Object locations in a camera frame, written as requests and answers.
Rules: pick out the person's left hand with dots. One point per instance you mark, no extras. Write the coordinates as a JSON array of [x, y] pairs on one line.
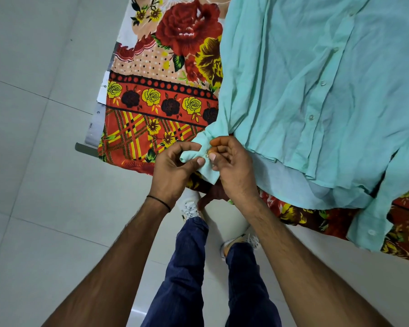
[[172, 177]]

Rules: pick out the person's right hand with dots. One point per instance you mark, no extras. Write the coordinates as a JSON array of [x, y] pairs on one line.
[[237, 170]]

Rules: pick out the mint green shirt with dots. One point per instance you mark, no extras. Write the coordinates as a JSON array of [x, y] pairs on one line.
[[310, 81]]

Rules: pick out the person's right forearm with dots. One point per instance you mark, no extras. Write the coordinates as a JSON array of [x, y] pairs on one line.
[[303, 269]]

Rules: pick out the person's left forearm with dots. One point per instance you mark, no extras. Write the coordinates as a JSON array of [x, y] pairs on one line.
[[112, 269]]

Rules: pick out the black thread wristband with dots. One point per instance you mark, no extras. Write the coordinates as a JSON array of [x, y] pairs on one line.
[[160, 200]]

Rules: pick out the white sneaker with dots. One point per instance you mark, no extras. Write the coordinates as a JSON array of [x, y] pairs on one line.
[[189, 206], [240, 240]]

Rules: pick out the floral patterned blanket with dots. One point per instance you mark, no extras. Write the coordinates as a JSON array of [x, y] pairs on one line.
[[156, 115]]

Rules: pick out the dark blue trousers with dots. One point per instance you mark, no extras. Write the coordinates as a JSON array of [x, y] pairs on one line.
[[180, 286]]

